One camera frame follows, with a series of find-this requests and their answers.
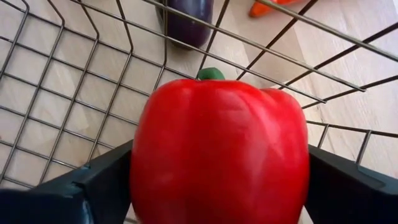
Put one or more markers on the long purple eggplant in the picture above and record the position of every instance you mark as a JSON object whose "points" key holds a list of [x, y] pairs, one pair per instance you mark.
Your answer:
{"points": [[189, 21]]}

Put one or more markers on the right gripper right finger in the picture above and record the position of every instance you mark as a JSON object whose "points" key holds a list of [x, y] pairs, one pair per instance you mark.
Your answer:
{"points": [[348, 196]]}

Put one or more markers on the orange carrot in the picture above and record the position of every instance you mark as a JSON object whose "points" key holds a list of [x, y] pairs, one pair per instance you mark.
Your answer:
{"points": [[259, 9]]}

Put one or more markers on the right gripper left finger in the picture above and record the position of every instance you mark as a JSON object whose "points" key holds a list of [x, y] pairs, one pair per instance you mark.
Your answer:
{"points": [[77, 199]]}

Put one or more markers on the red bell pepper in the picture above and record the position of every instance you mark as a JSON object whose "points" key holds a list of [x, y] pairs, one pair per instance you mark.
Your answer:
{"points": [[217, 149]]}

